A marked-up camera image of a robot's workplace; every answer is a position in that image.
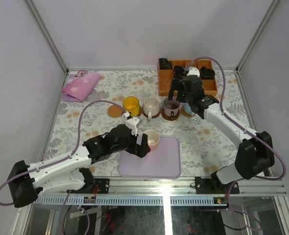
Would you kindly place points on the light bamboo coaster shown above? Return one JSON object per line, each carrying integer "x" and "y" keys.
{"x": 185, "y": 113}
{"x": 114, "y": 111}

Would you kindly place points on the grey purple ceramic mug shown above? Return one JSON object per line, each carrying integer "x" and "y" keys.
{"x": 171, "y": 107}

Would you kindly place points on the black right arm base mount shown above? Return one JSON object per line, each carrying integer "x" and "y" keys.
{"x": 211, "y": 185}

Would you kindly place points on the dark wooden grooved coaster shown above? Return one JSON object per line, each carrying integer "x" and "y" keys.
{"x": 168, "y": 118}
{"x": 140, "y": 111}
{"x": 150, "y": 114}

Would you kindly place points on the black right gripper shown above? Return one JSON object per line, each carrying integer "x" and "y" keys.
{"x": 176, "y": 85}

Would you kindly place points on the pink folded cloth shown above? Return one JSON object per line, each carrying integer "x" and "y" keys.
{"x": 81, "y": 85}

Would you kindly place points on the white ceramic mug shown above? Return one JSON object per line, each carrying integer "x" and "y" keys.
{"x": 152, "y": 104}

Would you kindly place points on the white floral tablecloth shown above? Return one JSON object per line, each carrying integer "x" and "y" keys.
{"x": 203, "y": 147}

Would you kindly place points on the blue slotted cable duct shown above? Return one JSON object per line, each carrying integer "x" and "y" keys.
{"x": 129, "y": 201}

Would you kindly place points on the yellow ceramic mug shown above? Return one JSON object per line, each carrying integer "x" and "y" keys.
{"x": 131, "y": 104}

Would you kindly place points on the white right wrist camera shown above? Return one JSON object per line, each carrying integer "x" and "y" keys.
{"x": 192, "y": 71}

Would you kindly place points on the pink ceramic mug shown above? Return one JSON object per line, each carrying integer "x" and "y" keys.
{"x": 153, "y": 139}

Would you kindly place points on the aluminium front frame rail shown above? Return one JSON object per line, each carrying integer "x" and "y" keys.
{"x": 183, "y": 186}

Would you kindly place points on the lavender plastic serving tray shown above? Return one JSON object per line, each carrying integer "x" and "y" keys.
{"x": 162, "y": 163}

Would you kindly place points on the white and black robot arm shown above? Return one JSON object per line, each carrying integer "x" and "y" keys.
{"x": 254, "y": 153}
{"x": 71, "y": 171}

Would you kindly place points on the dark floral rolled cloth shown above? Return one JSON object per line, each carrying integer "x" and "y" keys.
{"x": 206, "y": 73}
{"x": 179, "y": 72}
{"x": 165, "y": 64}

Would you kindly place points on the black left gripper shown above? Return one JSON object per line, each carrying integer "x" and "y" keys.
{"x": 133, "y": 147}

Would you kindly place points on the light blue ceramic mug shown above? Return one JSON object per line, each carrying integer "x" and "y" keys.
{"x": 188, "y": 110}

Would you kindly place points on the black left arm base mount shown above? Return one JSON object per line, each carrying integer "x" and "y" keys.
{"x": 95, "y": 184}

